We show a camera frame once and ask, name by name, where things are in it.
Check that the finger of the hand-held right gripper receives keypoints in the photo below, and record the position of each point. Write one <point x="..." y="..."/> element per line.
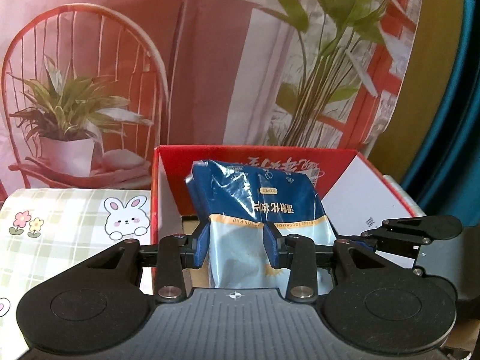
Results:
<point x="438" y="228"/>

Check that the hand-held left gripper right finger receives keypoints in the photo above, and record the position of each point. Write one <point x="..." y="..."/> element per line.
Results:
<point x="270" y="245"/>

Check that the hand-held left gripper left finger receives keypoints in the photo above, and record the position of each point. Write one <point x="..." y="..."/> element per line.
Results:
<point x="201" y="245"/>

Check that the blue cotton pad packet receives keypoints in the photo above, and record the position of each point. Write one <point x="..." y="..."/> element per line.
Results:
<point x="240" y="210"/>

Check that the red strawberry print cardboard box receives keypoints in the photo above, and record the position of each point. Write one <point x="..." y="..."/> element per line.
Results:
<point x="168" y="195"/>

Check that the teal curtain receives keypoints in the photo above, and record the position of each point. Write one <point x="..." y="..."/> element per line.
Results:
<point x="450" y="101"/>

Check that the checked bunny print tablecloth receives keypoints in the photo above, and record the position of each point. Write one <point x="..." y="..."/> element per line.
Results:
<point x="75" y="225"/>

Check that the printed backdrop poster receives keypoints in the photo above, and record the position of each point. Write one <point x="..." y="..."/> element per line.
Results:
<point x="210" y="63"/>

